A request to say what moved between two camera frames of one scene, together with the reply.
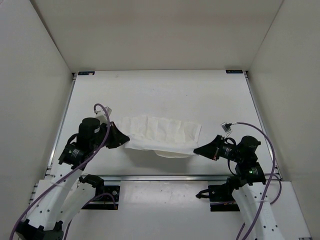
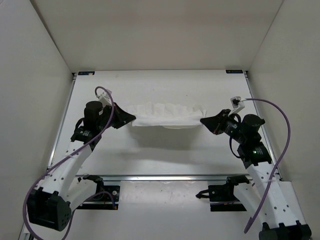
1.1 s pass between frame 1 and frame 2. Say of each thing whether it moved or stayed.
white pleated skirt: moved
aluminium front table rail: stayed
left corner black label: stayed
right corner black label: stayed
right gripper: moved
